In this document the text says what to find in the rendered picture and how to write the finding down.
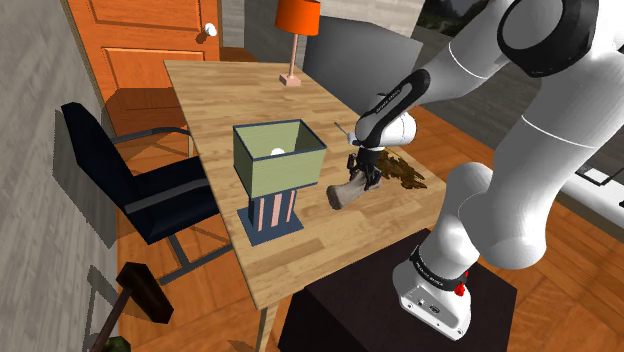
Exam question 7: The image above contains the dark robot stand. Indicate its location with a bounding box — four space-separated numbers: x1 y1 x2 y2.
277 227 518 352

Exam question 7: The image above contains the wooden table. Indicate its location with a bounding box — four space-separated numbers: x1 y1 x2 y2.
162 59 448 352

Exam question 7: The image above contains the orange wooden door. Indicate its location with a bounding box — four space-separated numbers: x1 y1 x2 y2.
60 0 223 139

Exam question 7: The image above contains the green shade table lamp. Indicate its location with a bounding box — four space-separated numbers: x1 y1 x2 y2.
231 118 329 248

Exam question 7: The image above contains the beige vase with brown plant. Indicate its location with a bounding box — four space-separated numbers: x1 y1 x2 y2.
325 149 429 212

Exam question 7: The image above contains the dark brown mallet-shaped object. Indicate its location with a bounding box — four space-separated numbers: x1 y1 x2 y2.
89 261 176 352

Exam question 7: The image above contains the window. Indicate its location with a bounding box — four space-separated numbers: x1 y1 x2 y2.
418 0 490 39

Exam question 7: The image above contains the white table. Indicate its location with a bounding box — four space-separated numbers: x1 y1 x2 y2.
555 164 624 231

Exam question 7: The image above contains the grey armchair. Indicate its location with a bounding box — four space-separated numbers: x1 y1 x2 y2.
301 15 425 117

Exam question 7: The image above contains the orange shade table lamp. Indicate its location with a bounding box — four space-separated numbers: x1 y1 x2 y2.
273 0 322 88

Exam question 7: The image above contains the black office chair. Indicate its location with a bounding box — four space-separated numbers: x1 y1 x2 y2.
59 101 236 287

